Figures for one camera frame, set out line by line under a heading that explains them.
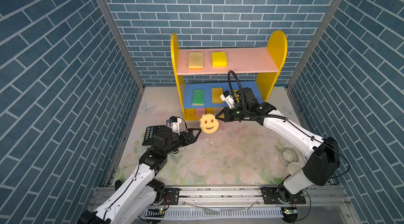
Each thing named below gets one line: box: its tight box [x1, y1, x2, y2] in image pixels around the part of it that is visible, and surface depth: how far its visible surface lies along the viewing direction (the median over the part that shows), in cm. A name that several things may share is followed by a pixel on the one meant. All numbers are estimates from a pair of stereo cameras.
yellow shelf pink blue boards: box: [170, 29, 288, 121], surface depth 79 cm
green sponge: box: [192, 88, 205, 106], surface depth 96 cm
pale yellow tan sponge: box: [188, 51, 204, 70], surface depth 75 cm
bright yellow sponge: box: [211, 51, 228, 68], surface depth 76 cm
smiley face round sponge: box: [199, 113, 220, 134], surface depth 79 cm
